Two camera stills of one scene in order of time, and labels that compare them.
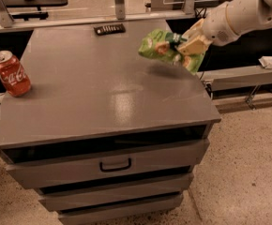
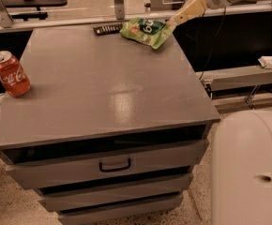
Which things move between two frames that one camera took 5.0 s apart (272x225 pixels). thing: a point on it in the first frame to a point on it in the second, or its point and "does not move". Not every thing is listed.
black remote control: (109, 29) does not move
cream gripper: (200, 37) to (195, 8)
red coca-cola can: (14, 78) does not move
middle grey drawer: (116, 193) does not move
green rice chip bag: (163, 44) to (149, 32)
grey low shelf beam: (243, 77) does not move
